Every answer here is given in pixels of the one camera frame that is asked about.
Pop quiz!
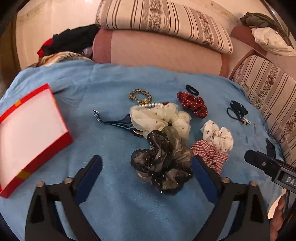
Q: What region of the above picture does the red gingham scrunchie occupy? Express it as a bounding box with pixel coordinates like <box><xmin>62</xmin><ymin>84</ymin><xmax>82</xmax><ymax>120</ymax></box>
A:
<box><xmin>190</xmin><ymin>140</ymin><xmax>229</xmax><ymax>175</ymax></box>

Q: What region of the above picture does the white dotted scrunchie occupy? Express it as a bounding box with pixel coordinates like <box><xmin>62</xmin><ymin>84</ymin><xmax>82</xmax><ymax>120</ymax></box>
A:
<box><xmin>200</xmin><ymin>120</ymin><xmax>234</xmax><ymax>152</ymax></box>

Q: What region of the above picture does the black sheer dotted scrunchie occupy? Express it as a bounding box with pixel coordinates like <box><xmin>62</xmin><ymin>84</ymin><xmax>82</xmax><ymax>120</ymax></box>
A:
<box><xmin>130</xmin><ymin>126</ymin><xmax>193</xmax><ymax>195</ymax></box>

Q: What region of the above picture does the red polka dot scrunchie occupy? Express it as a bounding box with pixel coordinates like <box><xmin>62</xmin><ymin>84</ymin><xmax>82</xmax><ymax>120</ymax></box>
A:
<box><xmin>176</xmin><ymin>92</ymin><xmax>208</xmax><ymax>118</ymax></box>

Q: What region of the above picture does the cream organza scrunchie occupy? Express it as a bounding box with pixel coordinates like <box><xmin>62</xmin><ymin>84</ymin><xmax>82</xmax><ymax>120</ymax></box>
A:
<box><xmin>129</xmin><ymin>102</ymin><xmax>191</xmax><ymax>140</ymax></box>

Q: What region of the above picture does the white pearl bracelet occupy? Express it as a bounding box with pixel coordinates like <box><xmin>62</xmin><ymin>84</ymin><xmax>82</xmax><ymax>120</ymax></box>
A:
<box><xmin>137</xmin><ymin>102</ymin><xmax>164</xmax><ymax>108</ymax></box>

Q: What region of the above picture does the gold chain bracelet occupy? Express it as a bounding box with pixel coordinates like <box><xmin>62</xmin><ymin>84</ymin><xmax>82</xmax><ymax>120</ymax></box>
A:
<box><xmin>128</xmin><ymin>88</ymin><xmax>153</xmax><ymax>105</ymax></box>

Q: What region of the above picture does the person right hand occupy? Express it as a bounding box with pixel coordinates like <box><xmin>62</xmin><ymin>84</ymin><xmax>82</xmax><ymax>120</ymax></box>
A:
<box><xmin>269</xmin><ymin>193</ymin><xmax>287</xmax><ymax>241</ymax></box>

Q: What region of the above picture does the black elastic with pearls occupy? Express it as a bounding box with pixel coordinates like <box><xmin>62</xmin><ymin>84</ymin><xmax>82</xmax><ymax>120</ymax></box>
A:
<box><xmin>226</xmin><ymin>108</ymin><xmax>251</xmax><ymax>125</ymax></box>

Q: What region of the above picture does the black hair claw clip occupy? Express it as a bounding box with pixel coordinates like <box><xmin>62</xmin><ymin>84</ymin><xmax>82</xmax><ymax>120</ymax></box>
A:
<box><xmin>230</xmin><ymin>100</ymin><xmax>248</xmax><ymax>118</ymax></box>

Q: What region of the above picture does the right striped cushion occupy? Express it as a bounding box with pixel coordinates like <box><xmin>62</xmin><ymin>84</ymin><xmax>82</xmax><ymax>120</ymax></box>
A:
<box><xmin>232</xmin><ymin>55</ymin><xmax>295</xmax><ymax>166</ymax></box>

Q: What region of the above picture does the red cardboard box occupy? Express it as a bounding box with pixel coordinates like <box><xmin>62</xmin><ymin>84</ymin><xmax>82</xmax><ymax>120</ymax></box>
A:
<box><xmin>1</xmin><ymin>84</ymin><xmax>73</xmax><ymax>198</ymax></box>

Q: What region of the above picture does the white cloth on sofa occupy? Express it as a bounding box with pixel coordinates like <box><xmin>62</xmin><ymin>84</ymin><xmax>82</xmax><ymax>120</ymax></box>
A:
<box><xmin>251</xmin><ymin>27</ymin><xmax>295</xmax><ymax>57</ymax></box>

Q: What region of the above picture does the blue fleece blanket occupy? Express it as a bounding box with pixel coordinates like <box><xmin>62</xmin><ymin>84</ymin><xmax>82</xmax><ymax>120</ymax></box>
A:
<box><xmin>1</xmin><ymin>60</ymin><xmax>281</xmax><ymax>240</ymax></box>

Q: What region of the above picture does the dark green cloth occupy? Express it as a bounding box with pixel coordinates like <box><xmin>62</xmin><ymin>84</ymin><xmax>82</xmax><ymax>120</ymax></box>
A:
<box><xmin>240</xmin><ymin>12</ymin><xmax>289</xmax><ymax>43</ymax></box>

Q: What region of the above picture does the pink bolster cushion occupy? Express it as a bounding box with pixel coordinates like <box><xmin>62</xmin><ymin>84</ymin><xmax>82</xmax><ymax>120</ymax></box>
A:
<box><xmin>93</xmin><ymin>29</ymin><xmax>229</xmax><ymax>77</ymax></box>

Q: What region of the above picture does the striped floral cushion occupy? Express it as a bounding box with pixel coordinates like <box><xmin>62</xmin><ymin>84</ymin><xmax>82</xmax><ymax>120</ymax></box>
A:
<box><xmin>95</xmin><ymin>0</ymin><xmax>233</xmax><ymax>54</ymax></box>

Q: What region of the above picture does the black and red clothes pile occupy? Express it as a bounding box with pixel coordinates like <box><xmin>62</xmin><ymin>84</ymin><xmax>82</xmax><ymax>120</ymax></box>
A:
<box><xmin>37</xmin><ymin>24</ymin><xmax>100</xmax><ymax>59</ymax></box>

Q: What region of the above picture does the small black hair tie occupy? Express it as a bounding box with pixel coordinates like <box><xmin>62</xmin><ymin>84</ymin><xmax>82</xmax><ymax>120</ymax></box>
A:
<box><xmin>185</xmin><ymin>84</ymin><xmax>200</xmax><ymax>96</ymax></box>

